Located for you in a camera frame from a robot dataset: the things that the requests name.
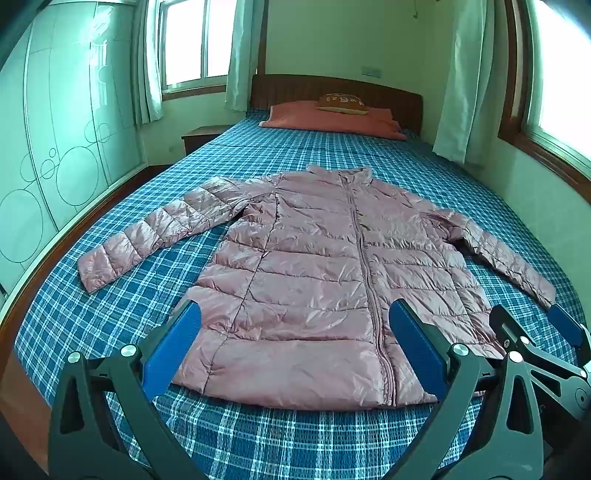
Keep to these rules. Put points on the pink puffer jacket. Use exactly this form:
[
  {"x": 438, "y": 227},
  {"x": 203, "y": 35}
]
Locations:
[{"x": 300, "y": 277}]

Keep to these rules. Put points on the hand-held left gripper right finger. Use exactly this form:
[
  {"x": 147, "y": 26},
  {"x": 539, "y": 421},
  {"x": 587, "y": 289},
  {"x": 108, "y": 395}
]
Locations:
[{"x": 415, "y": 341}]

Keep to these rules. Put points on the glass door wardrobe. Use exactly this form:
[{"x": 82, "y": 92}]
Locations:
[{"x": 69, "y": 115}]

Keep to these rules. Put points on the white wall switch panel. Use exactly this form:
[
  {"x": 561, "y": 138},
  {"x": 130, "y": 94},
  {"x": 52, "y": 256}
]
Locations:
[{"x": 371, "y": 71}]

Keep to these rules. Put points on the small brown cushion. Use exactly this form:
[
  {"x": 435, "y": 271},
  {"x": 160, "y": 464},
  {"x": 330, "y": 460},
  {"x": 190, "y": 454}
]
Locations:
[{"x": 341, "y": 102}]

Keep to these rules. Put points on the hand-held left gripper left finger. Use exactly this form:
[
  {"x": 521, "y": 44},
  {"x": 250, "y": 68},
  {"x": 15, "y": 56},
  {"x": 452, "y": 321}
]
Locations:
[{"x": 173, "y": 341}]

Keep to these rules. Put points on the pink pillow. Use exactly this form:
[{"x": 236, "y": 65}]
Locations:
[{"x": 323, "y": 122}]

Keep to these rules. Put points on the large wood framed window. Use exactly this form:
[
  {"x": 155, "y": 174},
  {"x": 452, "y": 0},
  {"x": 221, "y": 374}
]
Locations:
[{"x": 563, "y": 69}]

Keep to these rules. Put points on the white curtain beside headboard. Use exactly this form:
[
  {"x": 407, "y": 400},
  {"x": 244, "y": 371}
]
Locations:
[{"x": 244, "y": 55}]

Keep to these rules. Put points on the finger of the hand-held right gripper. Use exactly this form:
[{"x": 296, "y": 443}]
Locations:
[
  {"x": 505, "y": 323},
  {"x": 565, "y": 330}
]

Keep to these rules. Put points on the window with white frame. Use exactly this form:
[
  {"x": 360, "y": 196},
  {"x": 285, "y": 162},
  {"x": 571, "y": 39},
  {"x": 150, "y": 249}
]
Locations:
[{"x": 184, "y": 46}]

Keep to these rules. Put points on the narrow white curtain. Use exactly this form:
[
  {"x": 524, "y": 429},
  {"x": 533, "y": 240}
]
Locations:
[{"x": 147, "y": 69}]

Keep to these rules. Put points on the wooden headboard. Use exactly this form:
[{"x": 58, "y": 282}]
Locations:
[{"x": 286, "y": 90}]

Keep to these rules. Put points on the wooden nightstand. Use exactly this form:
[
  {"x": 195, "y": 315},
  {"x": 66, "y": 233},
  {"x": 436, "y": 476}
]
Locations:
[{"x": 198, "y": 138}]

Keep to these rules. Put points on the long white curtain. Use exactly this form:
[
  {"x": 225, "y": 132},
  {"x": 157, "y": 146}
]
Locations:
[{"x": 466, "y": 92}]

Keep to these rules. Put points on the bed with blue plaid sheet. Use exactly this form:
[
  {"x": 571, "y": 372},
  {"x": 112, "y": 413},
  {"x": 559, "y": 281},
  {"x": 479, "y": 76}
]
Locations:
[{"x": 138, "y": 286}]

